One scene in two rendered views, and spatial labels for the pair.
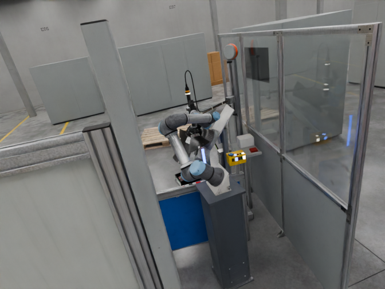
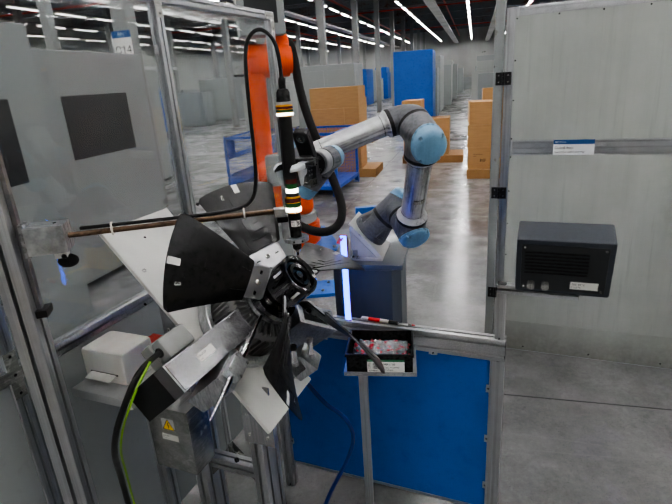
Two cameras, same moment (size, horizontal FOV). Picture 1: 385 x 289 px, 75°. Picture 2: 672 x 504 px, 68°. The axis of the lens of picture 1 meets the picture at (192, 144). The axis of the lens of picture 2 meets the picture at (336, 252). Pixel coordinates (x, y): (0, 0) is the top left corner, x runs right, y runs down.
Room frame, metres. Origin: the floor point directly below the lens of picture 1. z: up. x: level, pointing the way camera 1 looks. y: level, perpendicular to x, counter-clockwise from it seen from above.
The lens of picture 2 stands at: (3.49, 0.70, 1.70)
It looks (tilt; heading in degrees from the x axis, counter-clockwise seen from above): 19 degrees down; 209
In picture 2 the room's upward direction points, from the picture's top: 4 degrees counter-clockwise
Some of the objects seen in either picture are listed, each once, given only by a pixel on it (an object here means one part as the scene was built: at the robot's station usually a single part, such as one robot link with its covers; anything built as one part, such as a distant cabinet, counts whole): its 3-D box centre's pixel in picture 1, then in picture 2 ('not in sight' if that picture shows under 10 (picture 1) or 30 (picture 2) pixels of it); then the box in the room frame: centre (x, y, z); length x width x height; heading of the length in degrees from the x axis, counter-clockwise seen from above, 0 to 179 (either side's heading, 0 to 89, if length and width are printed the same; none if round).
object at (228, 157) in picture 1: (236, 158); not in sight; (2.05, -0.37, 1.02); 0.16 x 0.10 x 0.11; 96
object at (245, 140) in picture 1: (244, 140); (115, 359); (2.62, -0.60, 0.92); 0.17 x 0.16 x 0.11; 96
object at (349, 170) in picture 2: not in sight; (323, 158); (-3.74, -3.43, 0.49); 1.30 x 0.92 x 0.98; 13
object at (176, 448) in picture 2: (225, 157); (181, 430); (2.63, -0.36, 0.73); 0.15 x 0.09 x 0.22; 96
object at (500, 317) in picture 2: not in sight; (500, 310); (1.96, 0.45, 0.96); 0.03 x 0.03 x 0.20; 6
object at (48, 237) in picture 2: (230, 100); (46, 237); (2.78, -0.52, 1.37); 0.10 x 0.07 x 0.09; 131
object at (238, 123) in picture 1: (239, 134); (53, 404); (2.85, -0.59, 0.90); 0.08 x 0.06 x 1.80; 41
